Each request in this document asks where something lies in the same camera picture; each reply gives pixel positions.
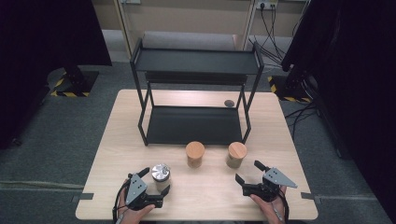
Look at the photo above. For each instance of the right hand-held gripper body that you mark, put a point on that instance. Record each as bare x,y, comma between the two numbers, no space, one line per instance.
274,179

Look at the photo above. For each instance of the grey cushion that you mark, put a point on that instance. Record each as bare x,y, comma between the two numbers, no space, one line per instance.
186,40

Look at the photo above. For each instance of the person's left hand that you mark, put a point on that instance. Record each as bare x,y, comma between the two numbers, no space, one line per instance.
137,216

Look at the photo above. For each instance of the silver metal can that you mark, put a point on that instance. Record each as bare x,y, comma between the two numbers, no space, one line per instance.
161,172

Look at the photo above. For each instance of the grey tape mark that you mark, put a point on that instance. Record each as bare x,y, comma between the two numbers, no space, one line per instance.
83,196
308,196

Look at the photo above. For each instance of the round grey table grommet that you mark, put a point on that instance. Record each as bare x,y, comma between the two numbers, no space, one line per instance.
229,103

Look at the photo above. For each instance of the glass jar with wooden lid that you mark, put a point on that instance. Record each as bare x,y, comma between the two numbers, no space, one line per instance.
237,151
195,151

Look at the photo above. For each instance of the stand base with striped tape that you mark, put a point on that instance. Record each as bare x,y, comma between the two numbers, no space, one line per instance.
84,82
281,88

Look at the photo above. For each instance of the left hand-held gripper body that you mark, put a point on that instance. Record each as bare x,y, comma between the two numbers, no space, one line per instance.
136,188

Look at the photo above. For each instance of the black curtain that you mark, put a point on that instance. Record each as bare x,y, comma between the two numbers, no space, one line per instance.
358,77
37,46

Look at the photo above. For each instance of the beige wooden frame furniture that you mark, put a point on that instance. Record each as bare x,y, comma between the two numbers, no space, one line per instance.
186,15

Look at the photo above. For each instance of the white wall power socket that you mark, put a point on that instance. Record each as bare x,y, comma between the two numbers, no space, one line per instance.
266,3

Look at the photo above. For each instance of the person's right hand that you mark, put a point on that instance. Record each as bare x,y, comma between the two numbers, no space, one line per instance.
270,211

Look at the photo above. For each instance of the black metal shelf rack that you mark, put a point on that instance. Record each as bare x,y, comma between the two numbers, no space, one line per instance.
193,60

